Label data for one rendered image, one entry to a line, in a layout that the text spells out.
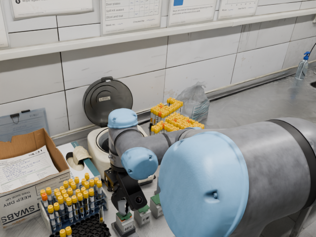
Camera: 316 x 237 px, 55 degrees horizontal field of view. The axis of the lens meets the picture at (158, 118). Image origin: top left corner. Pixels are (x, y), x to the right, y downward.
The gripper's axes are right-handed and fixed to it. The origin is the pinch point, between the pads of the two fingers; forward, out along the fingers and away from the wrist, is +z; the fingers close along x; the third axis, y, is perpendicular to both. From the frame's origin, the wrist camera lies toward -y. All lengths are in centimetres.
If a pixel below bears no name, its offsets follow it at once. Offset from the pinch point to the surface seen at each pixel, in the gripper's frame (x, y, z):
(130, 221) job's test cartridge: -1.0, -1.4, 2.7
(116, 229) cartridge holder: 2.5, 1.5, 7.4
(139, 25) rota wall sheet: -39, 57, -39
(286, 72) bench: -164, 56, 7
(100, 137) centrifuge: -10.3, 39.3, -0.7
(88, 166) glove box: 0.0, 29.2, 2.9
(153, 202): -11.8, 2.2, 3.8
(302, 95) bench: -148, 31, 10
